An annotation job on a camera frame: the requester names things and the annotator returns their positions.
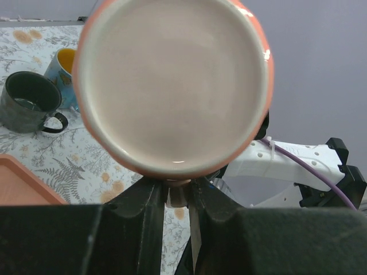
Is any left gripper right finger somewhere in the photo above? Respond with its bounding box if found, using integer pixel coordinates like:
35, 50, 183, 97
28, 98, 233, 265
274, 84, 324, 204
189, 179, 366, 274

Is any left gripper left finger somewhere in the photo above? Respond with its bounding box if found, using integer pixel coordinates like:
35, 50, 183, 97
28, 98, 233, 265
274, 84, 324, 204
1, 177, 165, 274

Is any pink mug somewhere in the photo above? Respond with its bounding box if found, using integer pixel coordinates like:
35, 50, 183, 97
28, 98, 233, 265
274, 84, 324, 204
72, 1, 274, 207

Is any black mug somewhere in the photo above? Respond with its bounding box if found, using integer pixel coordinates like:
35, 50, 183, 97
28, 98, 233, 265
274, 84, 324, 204
1, 71, 68, 133

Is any blue butterfly mug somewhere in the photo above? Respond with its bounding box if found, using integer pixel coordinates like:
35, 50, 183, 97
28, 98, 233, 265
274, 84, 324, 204
44, 48, 79, 111

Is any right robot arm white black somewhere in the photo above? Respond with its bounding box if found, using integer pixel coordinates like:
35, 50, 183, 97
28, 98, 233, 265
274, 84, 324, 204
219, 117, 366, 209

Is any floral table mat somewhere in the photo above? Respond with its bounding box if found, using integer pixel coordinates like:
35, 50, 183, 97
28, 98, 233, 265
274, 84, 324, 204
1, 25, 192, 274

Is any pink plastic tray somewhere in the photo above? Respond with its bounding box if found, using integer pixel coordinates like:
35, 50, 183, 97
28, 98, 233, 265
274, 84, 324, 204
0, 154, 67, 206

